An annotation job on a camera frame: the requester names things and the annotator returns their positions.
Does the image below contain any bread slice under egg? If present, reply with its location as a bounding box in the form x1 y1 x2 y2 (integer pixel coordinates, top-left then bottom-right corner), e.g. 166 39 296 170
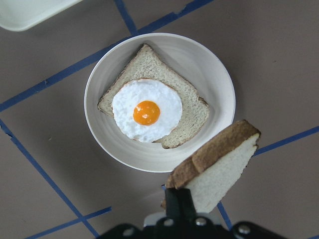
97 44 210 148

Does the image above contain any cream round plate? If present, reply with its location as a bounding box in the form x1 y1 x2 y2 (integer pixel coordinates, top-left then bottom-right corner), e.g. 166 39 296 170
84 33 236 173

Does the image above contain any white bread slice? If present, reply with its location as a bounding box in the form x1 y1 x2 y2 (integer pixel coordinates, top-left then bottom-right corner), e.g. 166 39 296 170
165 119 261 213

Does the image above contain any cream bear serving tray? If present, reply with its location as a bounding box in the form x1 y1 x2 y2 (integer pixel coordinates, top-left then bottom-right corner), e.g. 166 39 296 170
0 0 79 32

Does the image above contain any fried egg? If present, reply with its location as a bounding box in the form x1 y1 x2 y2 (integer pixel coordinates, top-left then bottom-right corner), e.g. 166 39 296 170
112 78 182 143

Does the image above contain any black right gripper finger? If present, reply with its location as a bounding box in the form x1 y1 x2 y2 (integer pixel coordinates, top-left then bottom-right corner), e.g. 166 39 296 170
164 188 197 224

